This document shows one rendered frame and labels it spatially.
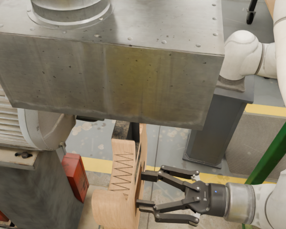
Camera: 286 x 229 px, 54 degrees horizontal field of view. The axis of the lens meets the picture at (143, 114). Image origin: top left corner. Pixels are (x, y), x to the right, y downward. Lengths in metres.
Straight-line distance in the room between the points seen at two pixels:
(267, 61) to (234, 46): 0.16
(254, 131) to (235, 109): 0.77
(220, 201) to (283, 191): 0.16
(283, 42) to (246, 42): 0.58
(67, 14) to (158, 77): 0.13
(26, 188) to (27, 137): 0.35
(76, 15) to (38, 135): 0.30
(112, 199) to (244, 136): 1.89
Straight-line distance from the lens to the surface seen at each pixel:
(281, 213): 0.58
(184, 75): 0.35
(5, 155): 0.78
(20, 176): 0.88
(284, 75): 0.77
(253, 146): 2.22
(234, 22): 3.43
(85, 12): 0.37
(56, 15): 0.37
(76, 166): 1.29
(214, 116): 1.62
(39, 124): 0.58
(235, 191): 0.68
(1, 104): 0.60
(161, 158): 2.01
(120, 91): 0.38
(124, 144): 0.52
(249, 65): 1.43
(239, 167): 2.09
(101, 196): 0.44
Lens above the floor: 1.72
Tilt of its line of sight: 50 degrees down
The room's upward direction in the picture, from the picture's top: 2 degrees clockwise
